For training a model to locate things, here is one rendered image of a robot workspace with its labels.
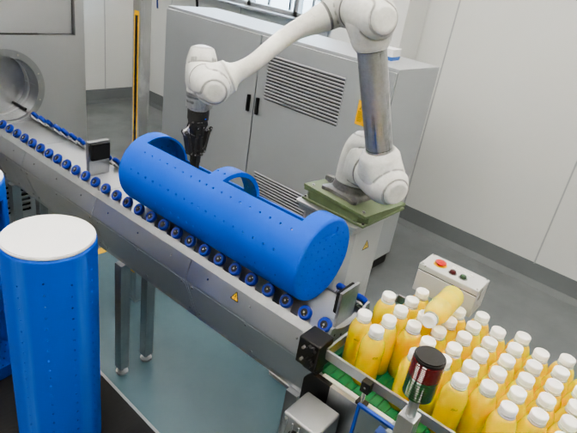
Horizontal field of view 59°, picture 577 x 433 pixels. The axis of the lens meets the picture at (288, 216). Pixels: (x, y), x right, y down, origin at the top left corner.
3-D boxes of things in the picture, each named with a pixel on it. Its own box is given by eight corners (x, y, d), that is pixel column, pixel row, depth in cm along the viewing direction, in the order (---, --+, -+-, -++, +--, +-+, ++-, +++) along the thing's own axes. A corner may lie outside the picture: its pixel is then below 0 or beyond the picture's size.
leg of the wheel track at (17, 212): (26, 277, 306) (16, 179, 279) (30, 281, 303) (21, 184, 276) (15, 280, 302) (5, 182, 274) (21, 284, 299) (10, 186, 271)
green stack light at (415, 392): (410, 376, 108) (416, 358, 106) (438, 393, 105) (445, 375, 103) (396, 392, 104) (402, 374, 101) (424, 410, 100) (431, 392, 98)
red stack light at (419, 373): (416, 358, 106) (422, 344, 104) (445, 375, 103) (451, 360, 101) (402, 373, 101) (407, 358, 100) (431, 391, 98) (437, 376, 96)
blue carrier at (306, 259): (173, 192, 221) (179, 128, 209) (339, 284, 175) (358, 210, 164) (116, 205, 200) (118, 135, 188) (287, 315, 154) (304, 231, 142)
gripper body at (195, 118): (200, 104, 182) (198, 129, 187) (181, 106, 176) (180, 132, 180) (215, 110, 179) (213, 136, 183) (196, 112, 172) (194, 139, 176)
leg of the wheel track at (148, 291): (147, 352, 265) (150, 248, 238) (154, 358, 262) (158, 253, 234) (137, 357, 261) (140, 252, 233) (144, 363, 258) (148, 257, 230)
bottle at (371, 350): (349, 370, 145) (361, 325, 138) (370, 370, 146) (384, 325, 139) (355, 388, 139) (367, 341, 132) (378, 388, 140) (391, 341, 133)
